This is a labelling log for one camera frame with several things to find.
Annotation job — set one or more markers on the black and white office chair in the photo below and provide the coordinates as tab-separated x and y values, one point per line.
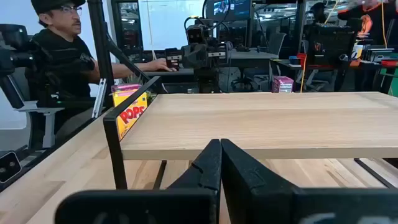
46	124

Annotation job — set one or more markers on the small black table camera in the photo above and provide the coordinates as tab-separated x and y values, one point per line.
9	166

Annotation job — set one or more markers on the green spiky succulent plant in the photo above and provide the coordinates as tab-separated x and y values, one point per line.
150	97

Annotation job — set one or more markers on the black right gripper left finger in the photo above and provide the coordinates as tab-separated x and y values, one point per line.
140	207

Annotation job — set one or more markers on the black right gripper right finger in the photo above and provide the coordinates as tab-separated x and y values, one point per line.
280	205

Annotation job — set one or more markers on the grey desk with mouse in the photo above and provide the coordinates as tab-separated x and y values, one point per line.
174	73

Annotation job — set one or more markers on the grey office chair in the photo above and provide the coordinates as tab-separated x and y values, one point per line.
276	40

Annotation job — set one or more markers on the silver metal bracket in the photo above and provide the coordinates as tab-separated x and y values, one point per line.
100	96

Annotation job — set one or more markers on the black mesh office chair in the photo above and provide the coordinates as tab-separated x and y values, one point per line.
329	43

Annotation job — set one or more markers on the person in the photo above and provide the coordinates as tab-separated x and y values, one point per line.
62	62
318	12
367	21

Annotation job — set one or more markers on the purple Raisin Bran cereal box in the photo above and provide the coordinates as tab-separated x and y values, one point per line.
282	84
124	87

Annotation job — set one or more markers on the dark computer monitor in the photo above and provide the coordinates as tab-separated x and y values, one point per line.
230	9

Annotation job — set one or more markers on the wooden shelf with black frame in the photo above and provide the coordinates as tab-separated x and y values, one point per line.
248	124

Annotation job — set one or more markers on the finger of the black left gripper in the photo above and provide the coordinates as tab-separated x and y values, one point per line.
188	57
201	57

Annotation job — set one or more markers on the black rig frame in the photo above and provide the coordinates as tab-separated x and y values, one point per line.
99	46

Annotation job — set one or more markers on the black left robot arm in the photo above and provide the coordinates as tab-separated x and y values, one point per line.
206	79

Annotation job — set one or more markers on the grey office desk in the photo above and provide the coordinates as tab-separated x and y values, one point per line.
258	55

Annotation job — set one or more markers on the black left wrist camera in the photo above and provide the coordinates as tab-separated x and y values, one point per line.
195	35

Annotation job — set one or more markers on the yellow Corn Pops cereal box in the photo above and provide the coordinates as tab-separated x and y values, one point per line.
133	113

